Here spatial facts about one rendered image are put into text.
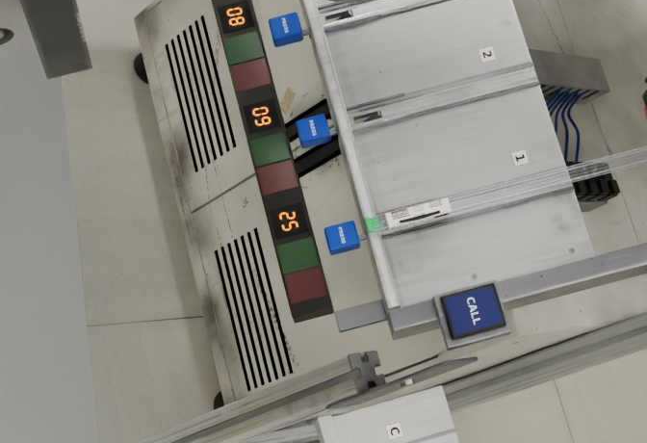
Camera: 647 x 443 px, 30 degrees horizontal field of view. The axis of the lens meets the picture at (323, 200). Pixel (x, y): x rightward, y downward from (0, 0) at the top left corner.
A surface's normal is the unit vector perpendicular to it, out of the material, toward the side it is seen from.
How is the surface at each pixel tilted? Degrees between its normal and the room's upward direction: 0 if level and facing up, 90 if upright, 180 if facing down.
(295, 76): 90
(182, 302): 0
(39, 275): 0
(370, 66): 45
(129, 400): 0
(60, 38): 90
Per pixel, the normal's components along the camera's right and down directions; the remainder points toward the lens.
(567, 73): 0.65, -0.36
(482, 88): -0.04, -0.25
